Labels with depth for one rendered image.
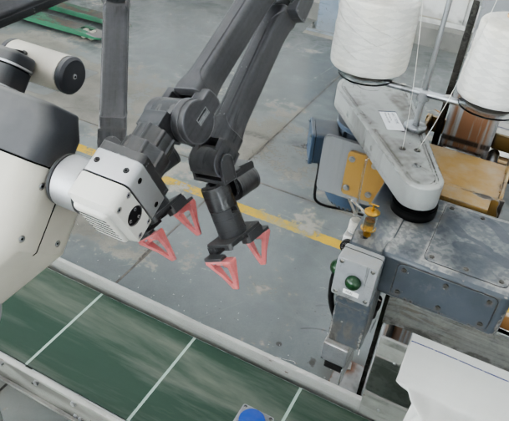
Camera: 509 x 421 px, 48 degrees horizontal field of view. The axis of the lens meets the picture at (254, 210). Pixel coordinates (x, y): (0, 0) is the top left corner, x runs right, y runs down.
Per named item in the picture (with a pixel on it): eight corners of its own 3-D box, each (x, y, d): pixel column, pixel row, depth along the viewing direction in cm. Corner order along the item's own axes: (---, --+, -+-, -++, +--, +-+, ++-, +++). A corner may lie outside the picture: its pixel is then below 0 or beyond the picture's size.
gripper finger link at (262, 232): (282, 258, 119) (267, 218, 116) (262, 276, 114) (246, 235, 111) (257, 259, 123) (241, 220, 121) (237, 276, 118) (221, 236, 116)
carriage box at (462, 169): (363, 271, 145) (389, 165, 127) (399, 205, 170) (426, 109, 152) (460, 308, 137) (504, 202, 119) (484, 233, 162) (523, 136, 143)
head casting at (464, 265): (325, 338, 121) (349, 228, 104) (362, 271, 139) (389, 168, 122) (468, 400, 111) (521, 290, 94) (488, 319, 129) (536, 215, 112)
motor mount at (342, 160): (313, 190, 150) (322, 136, 140) (323, 179, 155) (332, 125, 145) (419, 226, 141) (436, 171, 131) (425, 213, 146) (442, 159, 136)
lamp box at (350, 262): (330, 291, 107) (338, 256, 102) (338, 277, 111) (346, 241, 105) (368, 306, 105) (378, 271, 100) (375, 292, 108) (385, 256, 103)
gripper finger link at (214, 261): (262, 276, 114) (246, 234, 111) (242, 295, 109) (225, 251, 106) (237, 276, 118) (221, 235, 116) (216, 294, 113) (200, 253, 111)
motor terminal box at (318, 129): (304, 172, 150) (310, 134, 143) (303, 153, 158) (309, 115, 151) (335, 175, 150) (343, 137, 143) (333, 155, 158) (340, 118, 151)
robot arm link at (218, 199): (192, 187, 110) (212, 185, 106) (216, 173, 115) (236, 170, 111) (206, 219, 112) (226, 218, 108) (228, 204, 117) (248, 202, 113)
